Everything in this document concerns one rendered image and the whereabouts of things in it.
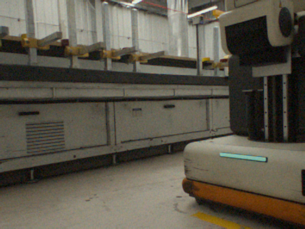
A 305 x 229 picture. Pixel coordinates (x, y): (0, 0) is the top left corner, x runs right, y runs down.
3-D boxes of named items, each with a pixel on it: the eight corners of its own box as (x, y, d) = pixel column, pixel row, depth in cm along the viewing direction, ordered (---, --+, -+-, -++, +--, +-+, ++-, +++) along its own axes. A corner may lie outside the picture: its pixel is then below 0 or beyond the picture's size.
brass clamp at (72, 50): (89, 56, 183) (88, 48, 183) (69, 54, 174) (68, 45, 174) (84, 57, 188) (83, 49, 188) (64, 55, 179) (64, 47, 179)
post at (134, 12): (140, 76, 213) (137, 9, 211) (136, 76, 211) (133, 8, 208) (137, 77, 216) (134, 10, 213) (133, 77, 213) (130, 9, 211)
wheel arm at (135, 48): (139, 52, 180) (139, 45, 180) (135, 52, 178) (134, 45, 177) (100, 62, 212) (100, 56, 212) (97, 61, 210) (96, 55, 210)
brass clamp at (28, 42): (50, 49, 167) (49, 40, 166) (25, 46, 158) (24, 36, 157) (45, 50, 171) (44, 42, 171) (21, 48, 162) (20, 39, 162)
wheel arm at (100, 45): (105, 49, 163) (105, 41, 163) (100, 48, 161) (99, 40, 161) (69, 59, 196) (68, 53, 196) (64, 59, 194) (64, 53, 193)
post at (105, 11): (112, 76, 197) (108, 2, 194) (108, 75, 194) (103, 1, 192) (109, 76, 199) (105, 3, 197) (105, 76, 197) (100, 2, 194)
